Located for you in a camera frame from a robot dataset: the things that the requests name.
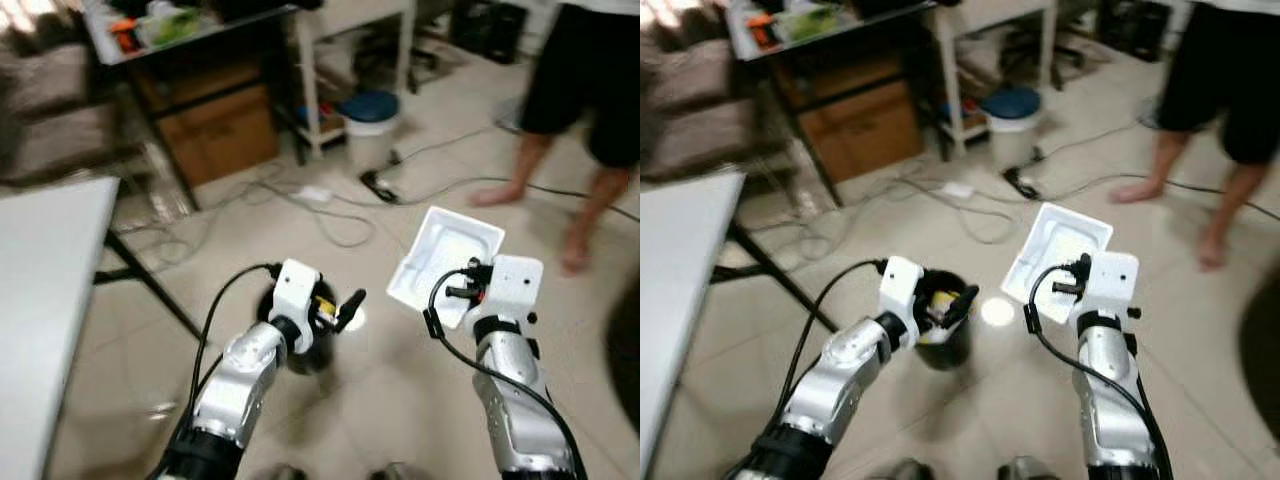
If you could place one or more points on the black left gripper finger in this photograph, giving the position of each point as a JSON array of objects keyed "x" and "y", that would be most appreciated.
[
  {"x": 350, "y": 312},
  {"x": 962, "y": 305}
]

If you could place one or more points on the grey sofa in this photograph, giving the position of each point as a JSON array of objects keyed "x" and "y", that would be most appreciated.
[
  {"x": 690, "y": 100},
  {"x": 50, "y": 100}
]

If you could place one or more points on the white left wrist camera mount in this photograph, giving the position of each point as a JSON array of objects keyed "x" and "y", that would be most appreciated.
[
  {"x": 295, "y": 285},
  {"x": 900, "y": 285}
]

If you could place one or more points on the yellow product package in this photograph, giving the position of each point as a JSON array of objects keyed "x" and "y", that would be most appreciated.
[
  {"x": 324, "y": 305},
  {"x": 938, "y": 297}
]

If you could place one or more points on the black frame glass table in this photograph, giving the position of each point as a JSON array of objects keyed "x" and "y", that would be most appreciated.
[
  {"x": 915, "y": 50},
  {"x": 275, "y": 60}
]

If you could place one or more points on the white pedal bin blue lid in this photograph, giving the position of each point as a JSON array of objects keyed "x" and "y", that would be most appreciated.
[
  {"x": 1012, "y": 140},
  {"x": 370, "y": 140}
]

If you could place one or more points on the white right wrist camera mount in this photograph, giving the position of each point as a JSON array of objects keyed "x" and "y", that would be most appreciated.
[
  {"x": 1110, "y": 280},
  {"x": 515, "y": 280}
]

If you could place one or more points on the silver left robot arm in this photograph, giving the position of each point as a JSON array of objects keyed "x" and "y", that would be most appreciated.
[
  {"x": 240, "y": 380},
  {"x": 840, "y": 380}
]

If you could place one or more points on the black power strip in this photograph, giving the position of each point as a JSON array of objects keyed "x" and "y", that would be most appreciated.
[
  {"x": 380, "y": 188},
  {"x": 1022, "y": 185}
]

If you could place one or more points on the green plastic bag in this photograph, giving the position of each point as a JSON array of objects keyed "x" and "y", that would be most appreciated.
[
  {"x": 815, "y": 22},
  {"x": 170, "y": 25}
]

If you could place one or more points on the person in black shorts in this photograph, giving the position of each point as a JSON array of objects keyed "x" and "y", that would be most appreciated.
[
  {"x": 1210, "y": 70},
  {"x": 580, "y": 70}
]

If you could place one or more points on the white foam tray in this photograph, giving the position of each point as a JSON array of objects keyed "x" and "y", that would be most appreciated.
[
  {"x": 440, "y": 245},
  {"x": 1050, "y": 240}
]

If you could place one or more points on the white adapter box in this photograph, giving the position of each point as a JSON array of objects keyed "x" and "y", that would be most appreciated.
[
  {"x": 315, "y": 194},
  {"x": 957, "y": 189}
]

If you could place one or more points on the black round rubbish bin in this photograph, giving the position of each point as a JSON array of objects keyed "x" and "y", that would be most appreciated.
[
  {"x": 950, "y": 355},
  {"x": 315, "y": 355}
]

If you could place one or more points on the brown cardboard box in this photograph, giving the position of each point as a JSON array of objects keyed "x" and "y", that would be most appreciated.
[
  {"x": 860, "y": 135},
  {"x": 215, "y": 135}
]

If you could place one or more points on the grey right robot leg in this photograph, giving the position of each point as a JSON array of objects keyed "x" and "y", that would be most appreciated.
[
  {"x": 1030, "y": 469},
  {"x": 395, "y": 471}
]

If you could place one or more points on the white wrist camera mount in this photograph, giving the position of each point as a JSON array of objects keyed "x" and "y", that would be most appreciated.
[
  {"x": 900, "y": 285},
  {"x": 1110, "y": 280},
  {"x": 515, "y": 280},
  {"x": 295, "y": 285}
]

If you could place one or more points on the white shelf table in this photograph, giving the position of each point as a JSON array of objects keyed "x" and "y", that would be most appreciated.
[
  {"x": 948, "y": 90},
  {"x": 308, "y": 90}
]

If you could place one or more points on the white table with black legs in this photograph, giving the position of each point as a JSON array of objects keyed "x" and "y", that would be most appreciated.
[
  {"x": 40, "y": 300},
  {"x": 680, "y": 300}
]

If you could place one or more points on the orange small item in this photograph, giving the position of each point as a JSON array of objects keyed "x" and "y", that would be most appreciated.
[
  {"x": 124, "y": 35},
  {"x": 761, "y": 33}
]

